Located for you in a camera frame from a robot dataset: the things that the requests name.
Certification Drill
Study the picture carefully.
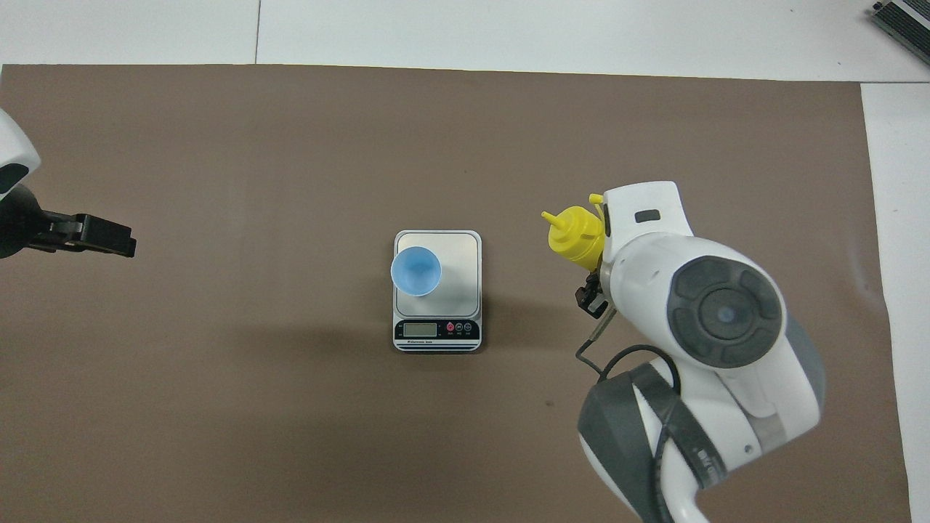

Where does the grey ribbed metal device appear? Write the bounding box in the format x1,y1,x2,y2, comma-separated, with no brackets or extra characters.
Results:
872,0,930,68

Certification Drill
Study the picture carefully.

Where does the yellow squeeze bottle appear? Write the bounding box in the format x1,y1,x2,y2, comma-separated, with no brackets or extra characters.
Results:
541,192,608,271

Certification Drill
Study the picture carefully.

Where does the light blue plastic cup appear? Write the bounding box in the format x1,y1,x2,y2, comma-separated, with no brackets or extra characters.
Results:
390,246,442,297

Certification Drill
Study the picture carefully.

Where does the brown table mat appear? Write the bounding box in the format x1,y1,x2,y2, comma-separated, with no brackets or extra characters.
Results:
0,64,913,523

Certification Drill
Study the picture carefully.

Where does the silver digital kitchen scale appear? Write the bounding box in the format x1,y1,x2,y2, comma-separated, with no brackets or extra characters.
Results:
393,230,482,354

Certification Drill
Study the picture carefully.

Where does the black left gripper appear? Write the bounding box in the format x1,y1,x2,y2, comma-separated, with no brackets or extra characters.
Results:
0,185,137,260

